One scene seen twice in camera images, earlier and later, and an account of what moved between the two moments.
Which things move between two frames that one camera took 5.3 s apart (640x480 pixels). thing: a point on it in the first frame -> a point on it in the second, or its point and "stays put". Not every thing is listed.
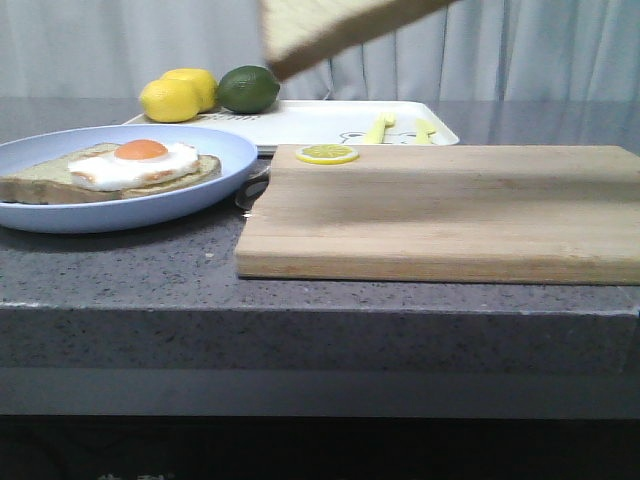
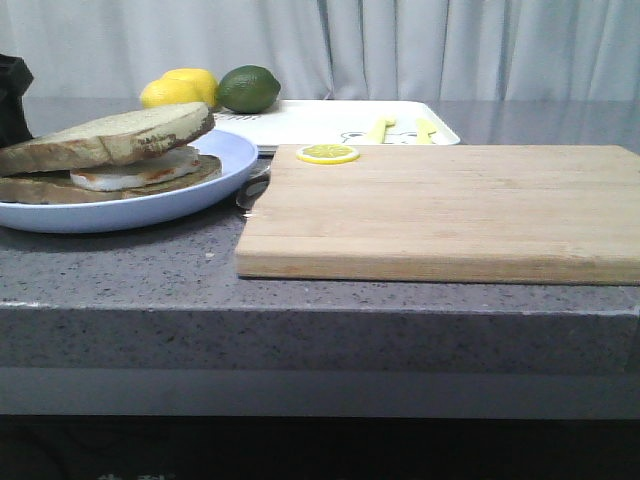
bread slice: (295, 32) -> (108, 141)
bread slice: (50, 181) stays put
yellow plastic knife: (423, 131) stays put
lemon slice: (327, 154) stays put
